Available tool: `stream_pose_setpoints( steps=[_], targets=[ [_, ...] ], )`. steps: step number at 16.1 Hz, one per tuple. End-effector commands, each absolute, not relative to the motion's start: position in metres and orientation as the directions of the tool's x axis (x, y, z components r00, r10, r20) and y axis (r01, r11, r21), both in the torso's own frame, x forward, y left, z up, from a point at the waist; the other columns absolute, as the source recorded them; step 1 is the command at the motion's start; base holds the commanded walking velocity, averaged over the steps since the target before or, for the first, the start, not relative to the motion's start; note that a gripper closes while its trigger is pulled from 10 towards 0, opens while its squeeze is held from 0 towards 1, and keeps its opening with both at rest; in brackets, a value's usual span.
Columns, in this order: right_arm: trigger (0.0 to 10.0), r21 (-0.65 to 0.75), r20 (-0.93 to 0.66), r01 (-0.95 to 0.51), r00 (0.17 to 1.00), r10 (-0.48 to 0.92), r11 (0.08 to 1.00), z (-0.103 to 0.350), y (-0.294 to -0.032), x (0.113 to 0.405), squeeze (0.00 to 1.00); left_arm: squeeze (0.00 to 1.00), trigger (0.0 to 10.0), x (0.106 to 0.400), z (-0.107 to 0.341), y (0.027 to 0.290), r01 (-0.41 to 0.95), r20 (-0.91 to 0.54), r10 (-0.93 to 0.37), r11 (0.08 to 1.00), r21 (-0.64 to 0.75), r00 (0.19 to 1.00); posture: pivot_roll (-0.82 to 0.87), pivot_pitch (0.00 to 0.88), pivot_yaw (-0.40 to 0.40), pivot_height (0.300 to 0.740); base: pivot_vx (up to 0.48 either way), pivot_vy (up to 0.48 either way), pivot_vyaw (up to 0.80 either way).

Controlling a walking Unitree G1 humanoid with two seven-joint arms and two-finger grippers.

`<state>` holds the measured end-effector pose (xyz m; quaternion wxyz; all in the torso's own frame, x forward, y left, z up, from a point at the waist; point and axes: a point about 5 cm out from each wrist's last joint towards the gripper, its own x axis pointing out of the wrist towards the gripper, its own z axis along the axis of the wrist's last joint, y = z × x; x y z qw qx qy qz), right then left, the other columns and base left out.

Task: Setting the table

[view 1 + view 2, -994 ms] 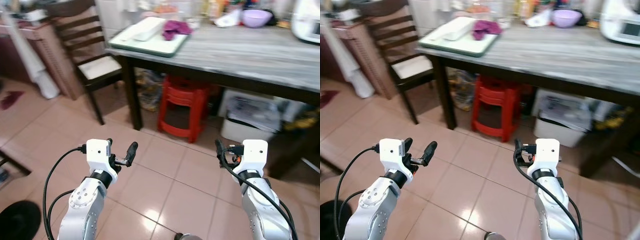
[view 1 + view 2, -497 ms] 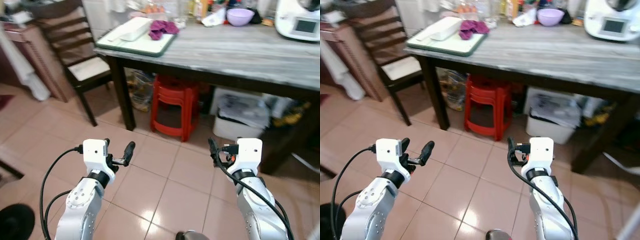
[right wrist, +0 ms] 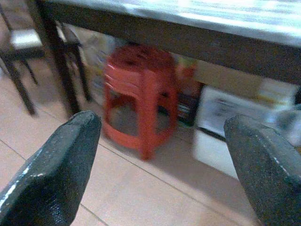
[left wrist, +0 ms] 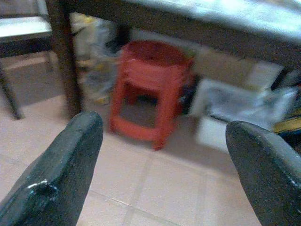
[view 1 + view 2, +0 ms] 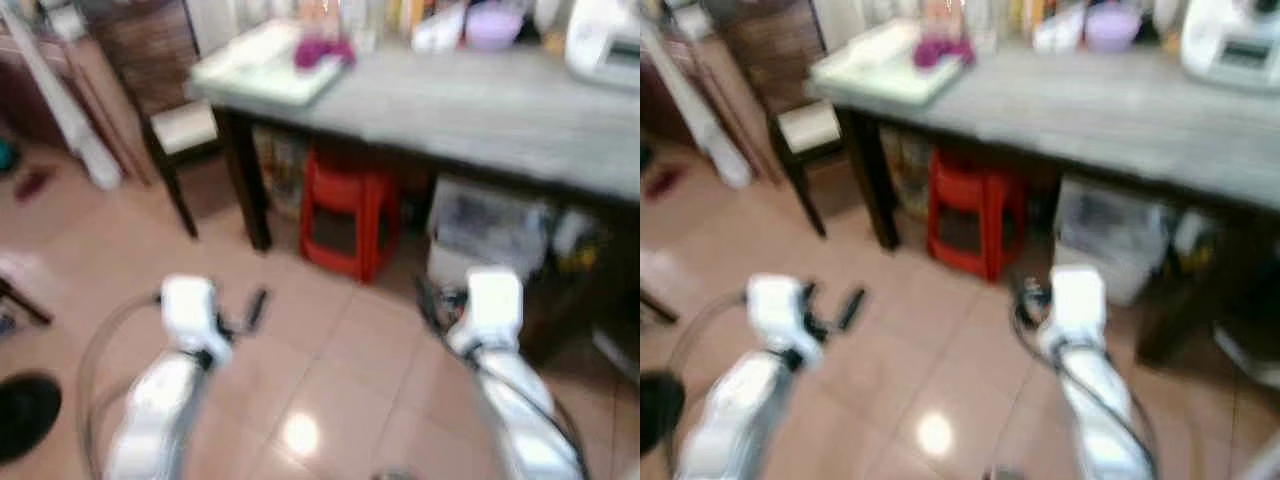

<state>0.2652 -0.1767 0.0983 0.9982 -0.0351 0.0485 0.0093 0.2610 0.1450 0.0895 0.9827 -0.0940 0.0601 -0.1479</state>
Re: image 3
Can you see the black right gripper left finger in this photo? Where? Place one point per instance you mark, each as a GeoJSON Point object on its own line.
{"type": "Point", "coordinates": [54, 169]}

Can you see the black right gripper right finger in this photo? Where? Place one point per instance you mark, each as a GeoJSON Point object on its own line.
{"type": "Point", "coordinates": [265, 169]}

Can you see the white cardboard box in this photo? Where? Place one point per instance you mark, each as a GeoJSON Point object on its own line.
{"type": "Point", "coordinates": [221, 127]}

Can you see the dark red printed box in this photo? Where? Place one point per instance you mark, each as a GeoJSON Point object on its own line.
{"type": "Point", "coordinates": [188, 106]}

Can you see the red plastic stool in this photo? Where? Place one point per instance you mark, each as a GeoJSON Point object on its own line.
{"type": "Point", "coordinates": [141, 99]}

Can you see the dark wooden chair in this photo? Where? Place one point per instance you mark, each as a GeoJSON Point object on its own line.
{"type": "Point", "coordinates": [21, 51]}

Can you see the dark wooden dining table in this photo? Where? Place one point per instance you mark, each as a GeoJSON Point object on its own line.
{"type": "Point", "coordinates": [188, 37]}

